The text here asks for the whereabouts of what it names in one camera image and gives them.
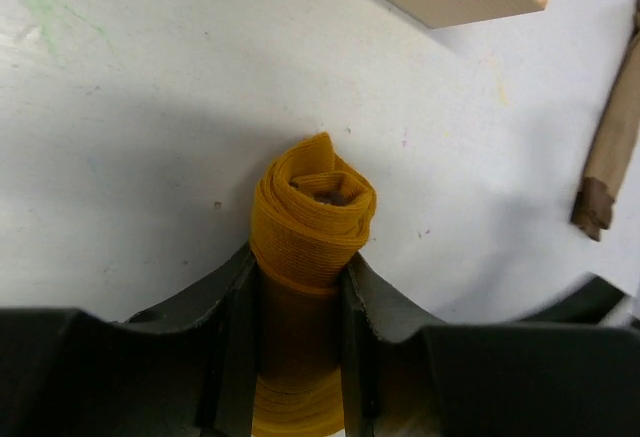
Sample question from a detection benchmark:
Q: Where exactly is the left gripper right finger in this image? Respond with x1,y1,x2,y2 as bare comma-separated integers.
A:
341,259,639,436

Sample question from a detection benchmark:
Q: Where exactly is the brown sock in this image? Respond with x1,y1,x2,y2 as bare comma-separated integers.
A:
571,9,639,242

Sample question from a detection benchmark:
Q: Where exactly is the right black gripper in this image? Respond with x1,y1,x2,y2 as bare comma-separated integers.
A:
519,274,625,325

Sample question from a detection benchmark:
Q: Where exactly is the mustard yellow sock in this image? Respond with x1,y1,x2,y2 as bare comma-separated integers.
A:
249,133,377,436

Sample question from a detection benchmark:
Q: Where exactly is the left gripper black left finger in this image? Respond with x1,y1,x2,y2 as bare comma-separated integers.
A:
1,247,257,436

